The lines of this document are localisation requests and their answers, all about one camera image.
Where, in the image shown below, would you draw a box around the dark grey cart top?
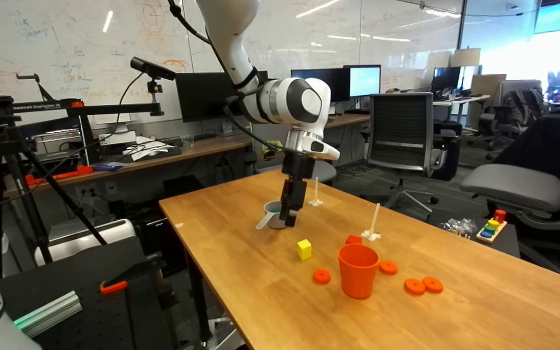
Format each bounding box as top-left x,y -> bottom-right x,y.
0,236 -> 195,350

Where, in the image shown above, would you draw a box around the grey measuring cup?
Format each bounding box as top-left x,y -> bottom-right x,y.
256,199 -> 296,234

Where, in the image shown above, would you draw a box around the yellow cube block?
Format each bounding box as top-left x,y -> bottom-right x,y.
296,238 -> 316,263

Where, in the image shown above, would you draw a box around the dark computer monitor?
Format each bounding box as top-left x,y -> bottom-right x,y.
291,67 -> 351,105

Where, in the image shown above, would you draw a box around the long wooden desk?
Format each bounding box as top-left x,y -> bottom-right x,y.
5,113 -> 374,197

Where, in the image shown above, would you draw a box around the black camera on boom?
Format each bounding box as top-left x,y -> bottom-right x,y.
129,57 -> 180,84

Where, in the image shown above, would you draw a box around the grey office chair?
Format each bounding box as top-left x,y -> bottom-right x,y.
460,111 -> 560,269

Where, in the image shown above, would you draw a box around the clear bag of parts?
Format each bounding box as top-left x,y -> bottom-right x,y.
442,216 -> 481,240

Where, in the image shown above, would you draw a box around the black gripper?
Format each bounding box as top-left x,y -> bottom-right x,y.
279,152 -> 318,230

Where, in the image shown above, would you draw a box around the black clamp with orange hook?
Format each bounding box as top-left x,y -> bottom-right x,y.
98,251 -> 168,298

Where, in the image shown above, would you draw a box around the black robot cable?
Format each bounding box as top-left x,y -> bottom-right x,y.
166,0 -> 296,158

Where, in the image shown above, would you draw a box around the white crumpled papers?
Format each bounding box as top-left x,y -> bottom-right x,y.
121,135 -> 176,164

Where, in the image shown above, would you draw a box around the red bar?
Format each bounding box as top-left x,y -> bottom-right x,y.
24,164 -> 96,191

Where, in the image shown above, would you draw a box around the clear plastic stand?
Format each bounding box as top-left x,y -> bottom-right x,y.
363,203 -> 384,244

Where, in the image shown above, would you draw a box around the low black side table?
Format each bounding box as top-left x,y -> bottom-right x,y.
431,218 -> 524,259

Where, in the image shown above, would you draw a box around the colourful stacking toy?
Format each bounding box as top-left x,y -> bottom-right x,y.
475,209 -> 510,245

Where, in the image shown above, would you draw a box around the clear wine glass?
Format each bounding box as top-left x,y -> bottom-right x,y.
308,175 -> 326,210

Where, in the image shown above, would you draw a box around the pale green tube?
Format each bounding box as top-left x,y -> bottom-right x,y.
13,288 -> 86,341

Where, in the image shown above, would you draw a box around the orange plastic cup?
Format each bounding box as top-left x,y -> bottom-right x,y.
337,242 -> 382,302

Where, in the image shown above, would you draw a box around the black mesh office chair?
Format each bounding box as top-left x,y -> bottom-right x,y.
365,92 -> 440,218

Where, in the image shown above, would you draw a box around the lit computer monitor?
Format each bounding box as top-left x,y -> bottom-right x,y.
345,63 -> 386,102

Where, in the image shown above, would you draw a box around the white desktop box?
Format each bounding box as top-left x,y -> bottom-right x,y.
34,127 -> 86,158

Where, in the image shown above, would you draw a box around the black monitor back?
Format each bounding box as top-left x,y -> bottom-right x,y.
174,70 -> 248,125

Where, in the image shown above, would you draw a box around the white lamp shade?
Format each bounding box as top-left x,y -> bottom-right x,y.
450,47 -> 483,69

